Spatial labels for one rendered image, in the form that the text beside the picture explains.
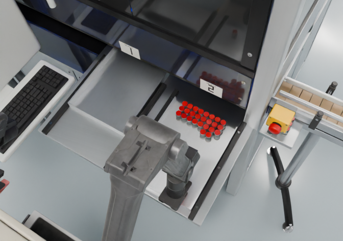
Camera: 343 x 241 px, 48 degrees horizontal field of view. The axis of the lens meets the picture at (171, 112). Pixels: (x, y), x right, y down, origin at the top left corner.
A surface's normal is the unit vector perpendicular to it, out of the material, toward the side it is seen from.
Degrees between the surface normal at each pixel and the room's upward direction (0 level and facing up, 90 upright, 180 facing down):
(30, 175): 0
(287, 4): 90
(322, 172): 0
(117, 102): 0
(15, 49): 90
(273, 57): 90
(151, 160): 8
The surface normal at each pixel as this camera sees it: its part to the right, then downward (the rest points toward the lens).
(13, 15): 0.84, 0.46
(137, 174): 0.04, -0.56
